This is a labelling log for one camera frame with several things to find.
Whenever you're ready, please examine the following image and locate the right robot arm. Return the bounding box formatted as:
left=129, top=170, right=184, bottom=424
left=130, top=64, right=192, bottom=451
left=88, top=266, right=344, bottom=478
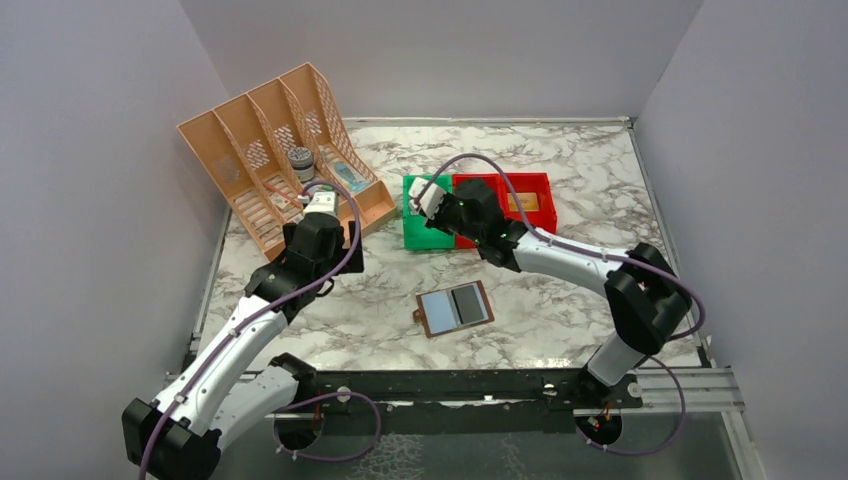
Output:
left=408, top=177, right=693, bottom=407

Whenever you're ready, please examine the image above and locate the red plastic bin right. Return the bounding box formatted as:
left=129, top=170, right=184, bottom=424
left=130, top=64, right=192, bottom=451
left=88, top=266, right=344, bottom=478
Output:
left=496, top=172, right=558, bottom=233

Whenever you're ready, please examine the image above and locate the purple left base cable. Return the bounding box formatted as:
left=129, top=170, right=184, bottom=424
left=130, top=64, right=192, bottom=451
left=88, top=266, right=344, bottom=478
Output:
left=272, top=390, right=384, bottom=464

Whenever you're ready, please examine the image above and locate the gold card in red bin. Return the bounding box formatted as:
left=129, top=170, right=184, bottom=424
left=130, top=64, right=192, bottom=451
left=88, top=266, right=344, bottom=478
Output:
left=507, top=192, right=540, bottom=212

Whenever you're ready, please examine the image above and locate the green plastic bin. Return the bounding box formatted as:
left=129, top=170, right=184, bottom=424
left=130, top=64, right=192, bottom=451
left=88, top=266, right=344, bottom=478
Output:
left=402, top=175, right=455, bottom=251

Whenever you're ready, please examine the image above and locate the blue packet in organizer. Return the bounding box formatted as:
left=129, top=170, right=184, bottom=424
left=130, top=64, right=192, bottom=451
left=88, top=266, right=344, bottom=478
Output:
left=332, top=161, right=370, bottom=194

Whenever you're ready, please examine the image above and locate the peach plastic file organizer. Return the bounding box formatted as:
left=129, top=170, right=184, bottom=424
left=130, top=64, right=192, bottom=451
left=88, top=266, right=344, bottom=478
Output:
left=178, top=63, right=397, bottom=259

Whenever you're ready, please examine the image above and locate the red plastic bin middle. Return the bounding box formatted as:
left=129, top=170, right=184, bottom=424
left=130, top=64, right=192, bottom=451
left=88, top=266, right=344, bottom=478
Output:
left=453, top=174, right=504, bottom=249

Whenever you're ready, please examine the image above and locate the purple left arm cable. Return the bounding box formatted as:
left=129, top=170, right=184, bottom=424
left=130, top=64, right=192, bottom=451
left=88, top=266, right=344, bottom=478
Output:
left=137, top=181, right=363, bottom=480

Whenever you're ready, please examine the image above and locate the brown leather card holder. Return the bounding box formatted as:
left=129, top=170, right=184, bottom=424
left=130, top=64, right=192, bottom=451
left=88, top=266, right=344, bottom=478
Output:
left=412, top=280, right=495, bottom=338

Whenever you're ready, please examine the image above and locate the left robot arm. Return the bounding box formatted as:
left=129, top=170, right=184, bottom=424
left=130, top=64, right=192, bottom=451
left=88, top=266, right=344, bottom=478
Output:
left=121, top=213, right=364, bottom=479

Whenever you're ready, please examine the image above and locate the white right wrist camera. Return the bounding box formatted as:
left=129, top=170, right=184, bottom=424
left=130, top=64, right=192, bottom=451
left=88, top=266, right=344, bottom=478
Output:
left=407, top=177, right=447, bottom=220

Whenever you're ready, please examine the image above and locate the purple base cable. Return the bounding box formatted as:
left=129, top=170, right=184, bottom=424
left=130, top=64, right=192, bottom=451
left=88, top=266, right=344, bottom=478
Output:
left=573, top=354, right=690, bottom=459
left=272, top=390, right=384, bottom=464

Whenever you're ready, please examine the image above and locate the silver round tin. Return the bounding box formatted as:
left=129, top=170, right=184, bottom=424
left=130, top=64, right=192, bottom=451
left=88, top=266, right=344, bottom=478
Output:
left=286, top=146, right=315, bottom=184

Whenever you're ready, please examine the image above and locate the red pencil in organizer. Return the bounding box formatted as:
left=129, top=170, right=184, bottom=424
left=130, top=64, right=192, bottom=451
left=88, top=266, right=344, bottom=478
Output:
left=264, top=182, right=302, bottom=208

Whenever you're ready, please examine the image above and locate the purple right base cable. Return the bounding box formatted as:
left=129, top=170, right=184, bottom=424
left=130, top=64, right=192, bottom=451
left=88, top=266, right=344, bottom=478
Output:
left=573, top=354, right=690, bottom=459

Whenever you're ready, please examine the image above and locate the red plastic bin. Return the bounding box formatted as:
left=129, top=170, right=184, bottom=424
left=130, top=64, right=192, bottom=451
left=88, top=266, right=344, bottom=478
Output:
left=496, top=172, right=558, bottom=233
left=453, top=174, right=504, bottom=249

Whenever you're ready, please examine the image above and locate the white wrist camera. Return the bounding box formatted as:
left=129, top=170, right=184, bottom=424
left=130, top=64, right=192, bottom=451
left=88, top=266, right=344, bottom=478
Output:
left=298, top=191, right=338, bottom=218
left=407, top=177, right=447, bottom=220

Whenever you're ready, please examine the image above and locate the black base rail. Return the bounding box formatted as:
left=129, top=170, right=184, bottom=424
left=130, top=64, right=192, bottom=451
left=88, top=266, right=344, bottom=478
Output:
left=271, top=361, right=643, bottom=438

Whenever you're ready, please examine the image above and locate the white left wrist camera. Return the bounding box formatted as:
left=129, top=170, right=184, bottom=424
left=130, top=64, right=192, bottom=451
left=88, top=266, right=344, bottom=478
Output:
left=298, top=191, right=338, bottom=218

